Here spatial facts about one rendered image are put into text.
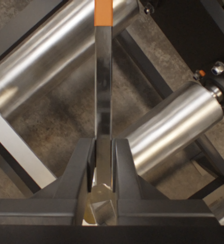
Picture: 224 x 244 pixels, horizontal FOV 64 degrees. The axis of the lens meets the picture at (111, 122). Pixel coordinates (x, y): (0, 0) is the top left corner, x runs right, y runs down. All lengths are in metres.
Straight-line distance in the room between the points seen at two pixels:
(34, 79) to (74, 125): 0.94
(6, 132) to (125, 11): 0.34
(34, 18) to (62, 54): 0.21
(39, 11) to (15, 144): 0.35
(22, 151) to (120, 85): 0.97
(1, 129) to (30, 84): 0.11
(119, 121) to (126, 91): 0.22
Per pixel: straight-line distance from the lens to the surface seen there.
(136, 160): 0.38
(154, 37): 1.37
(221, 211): 0.54
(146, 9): 0.51
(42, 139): 1.41
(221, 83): 0.43
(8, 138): 0.42
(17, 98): 0.43
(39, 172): 0.41
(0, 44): 0.61
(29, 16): 0.59
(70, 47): 0.40
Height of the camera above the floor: 1.27
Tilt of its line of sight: 84 degrees down
